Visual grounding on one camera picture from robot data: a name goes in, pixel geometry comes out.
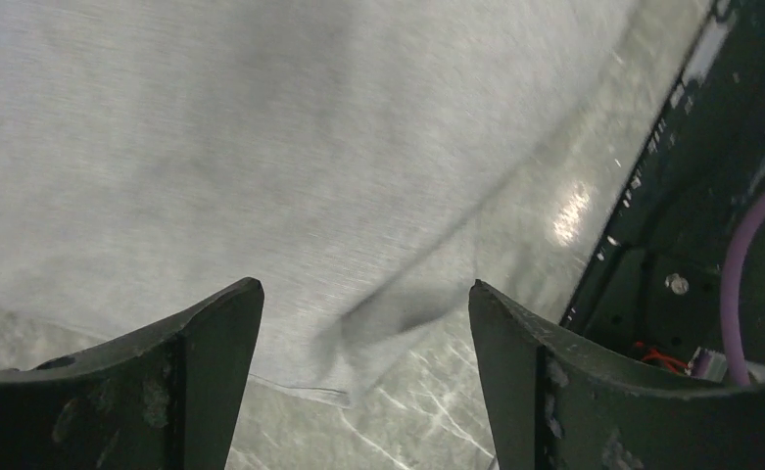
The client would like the grey cloth napkin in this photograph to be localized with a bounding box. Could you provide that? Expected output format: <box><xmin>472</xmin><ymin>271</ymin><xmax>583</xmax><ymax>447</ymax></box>
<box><xmin>0</xmin><ymin>1</ymin><xmax>635</xmax><ymax>406</ymax></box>

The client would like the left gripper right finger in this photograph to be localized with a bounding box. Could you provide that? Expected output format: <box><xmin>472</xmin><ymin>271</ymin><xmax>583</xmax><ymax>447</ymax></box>
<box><xmin>468</xmin><ymin>281</ymin><xmax>765</xmax><ymax>469</ymax></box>

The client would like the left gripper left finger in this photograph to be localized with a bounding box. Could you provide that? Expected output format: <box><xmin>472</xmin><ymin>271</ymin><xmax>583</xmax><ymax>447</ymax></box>
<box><xmin>0</xmin><ymin>278</ymin><xmax>264</xmax><ymax>469</ymax></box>

